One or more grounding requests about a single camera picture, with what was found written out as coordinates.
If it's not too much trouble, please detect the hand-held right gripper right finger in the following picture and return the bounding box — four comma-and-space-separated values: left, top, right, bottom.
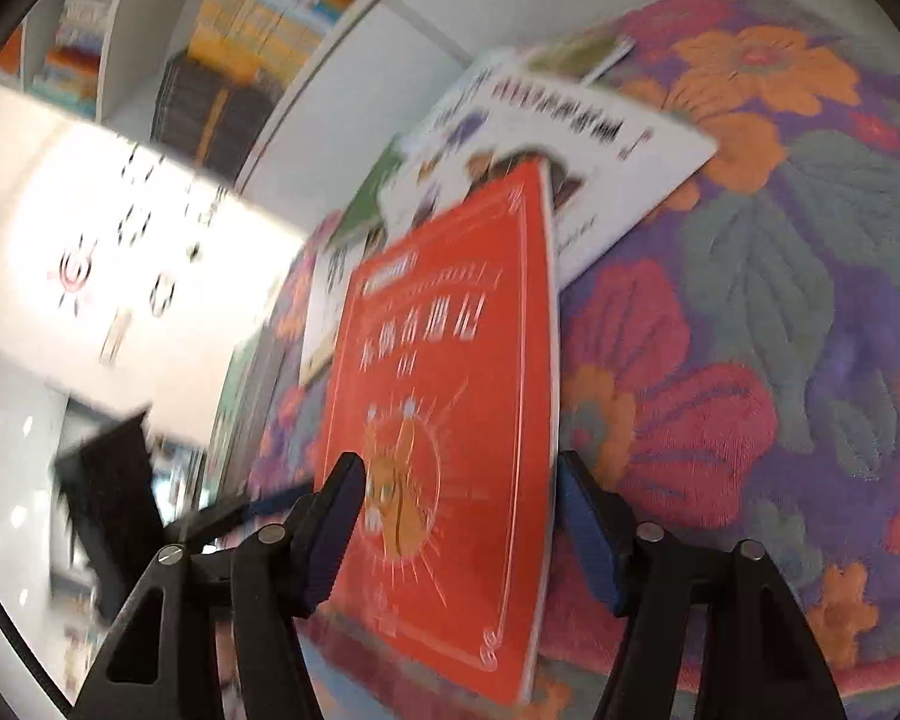
557, 452, 848, 720

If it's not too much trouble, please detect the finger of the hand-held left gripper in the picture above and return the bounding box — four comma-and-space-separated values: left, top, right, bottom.
161, 484, 316, 541

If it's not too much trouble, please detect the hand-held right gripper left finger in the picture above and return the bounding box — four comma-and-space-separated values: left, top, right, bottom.
71, 452, 366, 720

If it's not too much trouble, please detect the red book with sun picture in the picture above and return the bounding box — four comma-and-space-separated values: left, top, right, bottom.
311, 161, 560, 706

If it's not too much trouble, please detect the green book with cricket picture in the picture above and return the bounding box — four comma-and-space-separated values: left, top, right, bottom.
326, 139, 406, 256

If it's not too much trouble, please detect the row of dark books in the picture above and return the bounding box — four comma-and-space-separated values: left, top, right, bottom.
152, 51, 286, 182

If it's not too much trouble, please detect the row of mixed slim books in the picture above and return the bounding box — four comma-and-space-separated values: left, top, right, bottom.
30, 0, 117, 100

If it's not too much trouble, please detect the row of orange yellow books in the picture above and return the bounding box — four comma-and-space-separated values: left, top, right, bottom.
187, 0, 353, 87

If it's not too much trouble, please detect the white book with robed figure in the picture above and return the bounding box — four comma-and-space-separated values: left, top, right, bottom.
300, 240, 368, 383

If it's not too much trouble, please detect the floral blanket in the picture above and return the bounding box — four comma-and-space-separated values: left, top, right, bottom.
247, 0, 900, 720

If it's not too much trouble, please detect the large white picture book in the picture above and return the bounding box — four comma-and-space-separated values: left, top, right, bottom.
379, 49, 721, 290

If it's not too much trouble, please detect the white bookshelf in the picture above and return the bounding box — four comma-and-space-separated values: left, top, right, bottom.
0, 0, 511, 196

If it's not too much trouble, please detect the red sun wall sticker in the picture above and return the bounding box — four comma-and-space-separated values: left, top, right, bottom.
49, 236, 98, 308

